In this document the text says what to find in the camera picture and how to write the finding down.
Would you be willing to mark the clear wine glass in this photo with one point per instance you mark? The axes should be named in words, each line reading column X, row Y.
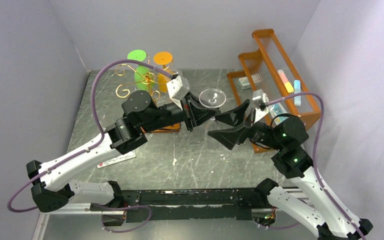
column 177, row 72
column 212, row 98

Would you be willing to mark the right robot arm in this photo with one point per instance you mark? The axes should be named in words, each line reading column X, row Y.
column 326, row 216

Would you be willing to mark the green plastic wine glass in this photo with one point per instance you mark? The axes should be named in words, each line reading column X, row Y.
column 142, row 76

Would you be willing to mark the flat blister pack on table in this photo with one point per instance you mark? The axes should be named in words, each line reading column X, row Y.
column 128, row 156

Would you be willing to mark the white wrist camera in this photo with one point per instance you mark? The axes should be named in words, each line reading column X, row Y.
column 177, row 89
column 260, row 104

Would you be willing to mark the gold wire glass rack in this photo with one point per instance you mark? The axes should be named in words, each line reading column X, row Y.
column 122, row 92

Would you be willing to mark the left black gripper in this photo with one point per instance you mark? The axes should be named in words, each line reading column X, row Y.
column 193, row 113

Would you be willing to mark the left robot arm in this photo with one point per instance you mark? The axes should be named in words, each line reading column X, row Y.
column 54, row 182

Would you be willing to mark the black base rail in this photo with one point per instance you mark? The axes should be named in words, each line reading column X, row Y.
column 185, row 204

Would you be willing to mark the light blue highlighter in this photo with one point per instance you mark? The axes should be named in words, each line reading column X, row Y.
column 297, row 90

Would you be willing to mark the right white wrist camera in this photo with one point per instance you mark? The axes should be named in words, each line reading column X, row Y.
column 260, row 104

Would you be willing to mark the orange plastic wine glass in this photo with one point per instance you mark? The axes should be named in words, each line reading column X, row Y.
column 164, row 59

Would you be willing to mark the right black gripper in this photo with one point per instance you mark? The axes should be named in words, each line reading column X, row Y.
column 247, row 126

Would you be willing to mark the orange wooden shelf rack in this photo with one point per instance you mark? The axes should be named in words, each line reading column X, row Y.
column 260, row 67

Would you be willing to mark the small white box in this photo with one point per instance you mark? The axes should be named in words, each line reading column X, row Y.
column 244, row 83

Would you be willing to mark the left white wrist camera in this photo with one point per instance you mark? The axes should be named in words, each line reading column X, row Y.
column 177, row 89

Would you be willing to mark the pink yellow highlighter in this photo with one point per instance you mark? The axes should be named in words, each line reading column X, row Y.
column 287, row 84

